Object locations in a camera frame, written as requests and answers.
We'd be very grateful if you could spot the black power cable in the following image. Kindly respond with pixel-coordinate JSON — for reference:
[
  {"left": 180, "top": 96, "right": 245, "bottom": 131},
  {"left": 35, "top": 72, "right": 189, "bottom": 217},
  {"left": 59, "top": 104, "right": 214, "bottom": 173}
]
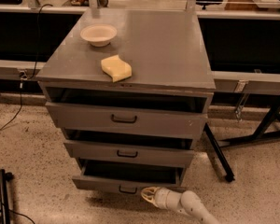
[{"left": 0, "top": 3, "right": 54, "bottom": 135}]

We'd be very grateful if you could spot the grey middle drawer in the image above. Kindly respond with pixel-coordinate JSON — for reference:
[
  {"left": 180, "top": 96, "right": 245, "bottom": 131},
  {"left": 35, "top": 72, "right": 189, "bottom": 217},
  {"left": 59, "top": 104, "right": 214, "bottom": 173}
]
[{"left": 64, "top": 140, "right": 194, "bottom": 167}]

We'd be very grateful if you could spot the grey top drawer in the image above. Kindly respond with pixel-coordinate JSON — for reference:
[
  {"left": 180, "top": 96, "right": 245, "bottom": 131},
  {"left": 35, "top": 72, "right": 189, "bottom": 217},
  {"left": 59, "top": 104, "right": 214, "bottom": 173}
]
[{"left": 46, "top": 102, "right": 207, "bottom": 139}]

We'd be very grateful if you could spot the grey drawer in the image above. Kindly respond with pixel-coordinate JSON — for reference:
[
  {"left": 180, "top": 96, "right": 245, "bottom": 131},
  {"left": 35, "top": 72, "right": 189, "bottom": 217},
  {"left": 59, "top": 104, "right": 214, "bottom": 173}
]
[
  {"left": 46, "top": 102, "right": 207, "bottom": 139},
  {"left": 64, "top": 140, "right": 194, "bottom": 167},
  {"left": 73, "top": 160, "right": 186, "bottom": 195}
]

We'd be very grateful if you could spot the white paper bowl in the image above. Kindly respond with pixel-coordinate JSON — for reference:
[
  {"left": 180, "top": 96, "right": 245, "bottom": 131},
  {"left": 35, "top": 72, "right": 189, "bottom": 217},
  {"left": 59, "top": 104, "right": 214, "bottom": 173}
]
[{"left": 80, "top": 24, "right": 117, "bottom": 48}]

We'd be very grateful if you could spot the black stand left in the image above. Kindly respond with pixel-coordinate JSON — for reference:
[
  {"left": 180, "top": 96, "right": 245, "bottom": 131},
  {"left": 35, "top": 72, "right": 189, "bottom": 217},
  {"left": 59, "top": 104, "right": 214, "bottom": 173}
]
[{"left": 0, "top": 169, "right": 12, "bottom": 224}]

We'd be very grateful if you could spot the yellow wavy sponge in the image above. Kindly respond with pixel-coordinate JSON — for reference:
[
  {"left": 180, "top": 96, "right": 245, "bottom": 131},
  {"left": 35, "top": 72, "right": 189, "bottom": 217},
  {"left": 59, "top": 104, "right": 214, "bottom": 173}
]
[{"left": 101, "top": 55, "right": 132, "bottom": 82}]

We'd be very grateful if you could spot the grey bottom drawer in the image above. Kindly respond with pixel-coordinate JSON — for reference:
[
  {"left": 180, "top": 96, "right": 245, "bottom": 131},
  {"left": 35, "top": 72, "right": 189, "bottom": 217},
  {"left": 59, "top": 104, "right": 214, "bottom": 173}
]
[{"left": 73, "top": 160, "right": 186, "bottom": 195}]

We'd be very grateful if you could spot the grey metal drawer cabinet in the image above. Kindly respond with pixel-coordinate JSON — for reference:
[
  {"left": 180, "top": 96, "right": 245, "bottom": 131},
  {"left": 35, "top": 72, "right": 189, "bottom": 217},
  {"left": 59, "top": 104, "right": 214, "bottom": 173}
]
[{"left": 35, "top": 8, "right": 217, "bottom": 179}]

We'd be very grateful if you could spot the black floor stand right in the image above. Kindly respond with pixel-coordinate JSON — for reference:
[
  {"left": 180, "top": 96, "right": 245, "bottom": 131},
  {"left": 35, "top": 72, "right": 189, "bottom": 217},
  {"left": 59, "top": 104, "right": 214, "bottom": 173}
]
[{"left": 203, "top": 95, "right": 280, "bottom": 182}]

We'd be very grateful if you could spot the grey metal rail barrier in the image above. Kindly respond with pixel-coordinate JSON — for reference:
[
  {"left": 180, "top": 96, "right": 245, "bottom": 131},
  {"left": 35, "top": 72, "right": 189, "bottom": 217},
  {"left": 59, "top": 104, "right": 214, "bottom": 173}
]
[{"left": 0, "top": 7, "right": 280, "bottom": 94}]

